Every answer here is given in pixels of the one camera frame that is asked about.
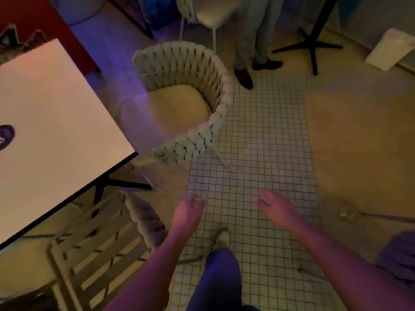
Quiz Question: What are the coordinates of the person's left hand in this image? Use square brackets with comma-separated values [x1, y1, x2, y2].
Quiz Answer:
[170, 193, 207, 238]

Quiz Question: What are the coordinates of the person's right hand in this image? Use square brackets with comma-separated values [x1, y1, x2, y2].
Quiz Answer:
[252, 189, 304, 230]

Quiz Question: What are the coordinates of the person's left forearm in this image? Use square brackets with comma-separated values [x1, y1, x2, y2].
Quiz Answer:
[103, 228, 192, 311]

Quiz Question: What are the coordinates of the person's right forearm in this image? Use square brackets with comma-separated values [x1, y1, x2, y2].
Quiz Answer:
[285, 218, 415, 311]

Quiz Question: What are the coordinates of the person's left shoe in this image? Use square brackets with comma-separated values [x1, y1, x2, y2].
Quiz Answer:
[212, 228, 231, 251]

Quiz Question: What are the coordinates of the person's shoe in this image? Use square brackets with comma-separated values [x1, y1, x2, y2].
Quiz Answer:
[234, 67, 255, 90]
[212, 228, 231, 251]
[252, 59, 284, 71]

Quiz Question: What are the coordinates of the person's left leg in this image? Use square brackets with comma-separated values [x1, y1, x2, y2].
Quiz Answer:
[185, 248, 262, 311]

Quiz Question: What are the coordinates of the beige seat cushion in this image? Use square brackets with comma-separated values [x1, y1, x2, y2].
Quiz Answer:
[196, 0, 242, 29]
[147, 84, 211, 136]

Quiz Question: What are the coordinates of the white table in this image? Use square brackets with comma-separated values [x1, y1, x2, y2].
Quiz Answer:
[0, 38, 153, 251]

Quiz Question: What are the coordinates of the black table base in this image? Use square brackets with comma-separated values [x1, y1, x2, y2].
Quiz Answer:
[271, 0, 344, 76]

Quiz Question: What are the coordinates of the white paper bag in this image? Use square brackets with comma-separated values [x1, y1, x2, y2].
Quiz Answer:
[364, 28, 415, 72]

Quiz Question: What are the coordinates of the round dark sticker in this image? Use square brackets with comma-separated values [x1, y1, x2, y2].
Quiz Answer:
[0, 124, 16, 152]

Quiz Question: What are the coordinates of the dark cabinet blue front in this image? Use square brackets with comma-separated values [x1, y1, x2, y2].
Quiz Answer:
[105, 0, 181, 39]

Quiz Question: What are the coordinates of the grey round floor base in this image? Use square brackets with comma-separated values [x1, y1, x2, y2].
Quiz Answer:
[48, 0, 106, 26]

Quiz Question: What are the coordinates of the red arcade cabinet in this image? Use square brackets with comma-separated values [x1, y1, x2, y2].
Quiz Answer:
[0, 0, 102, 76]

